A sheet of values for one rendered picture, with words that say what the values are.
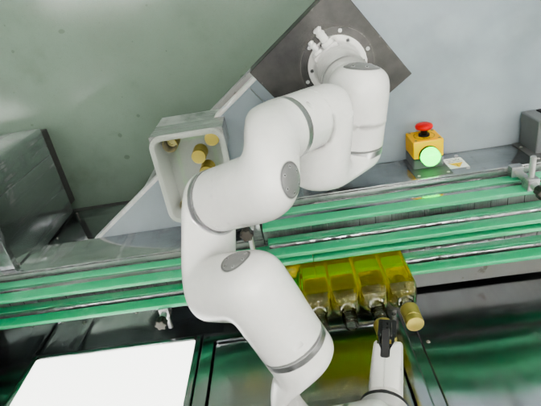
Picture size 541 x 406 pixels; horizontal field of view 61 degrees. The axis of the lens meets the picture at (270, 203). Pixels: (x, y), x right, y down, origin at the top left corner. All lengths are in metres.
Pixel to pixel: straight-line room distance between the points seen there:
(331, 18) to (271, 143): 0.55
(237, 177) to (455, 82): 0.77
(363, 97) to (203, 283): 0.37
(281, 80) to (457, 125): 0.45
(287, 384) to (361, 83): 0.44
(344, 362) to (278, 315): 0.54
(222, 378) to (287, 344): 0.54
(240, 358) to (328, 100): 0.65
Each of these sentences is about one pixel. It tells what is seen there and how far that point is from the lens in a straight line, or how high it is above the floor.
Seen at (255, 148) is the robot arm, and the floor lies 1.35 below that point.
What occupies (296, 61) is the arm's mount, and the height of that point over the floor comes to 0.81.
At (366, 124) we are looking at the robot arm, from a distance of 0.74.
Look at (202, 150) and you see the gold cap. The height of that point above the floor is 0.81.
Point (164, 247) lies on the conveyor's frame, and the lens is 1.17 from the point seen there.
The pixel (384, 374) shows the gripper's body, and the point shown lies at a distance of 0.78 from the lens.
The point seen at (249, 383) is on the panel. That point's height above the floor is 1.14.
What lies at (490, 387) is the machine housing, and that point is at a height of 1.19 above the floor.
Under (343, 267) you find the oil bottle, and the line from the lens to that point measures 1.02.
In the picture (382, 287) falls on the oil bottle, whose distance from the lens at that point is 0.96.
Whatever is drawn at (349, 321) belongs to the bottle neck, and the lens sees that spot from 0.95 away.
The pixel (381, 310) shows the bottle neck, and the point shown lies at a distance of 0.93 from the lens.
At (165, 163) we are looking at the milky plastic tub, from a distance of 1.13.
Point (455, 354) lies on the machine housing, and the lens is 1.10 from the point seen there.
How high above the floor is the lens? 1.82
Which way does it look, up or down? 63 degrees down
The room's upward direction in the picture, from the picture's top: 179 degrees clockwise
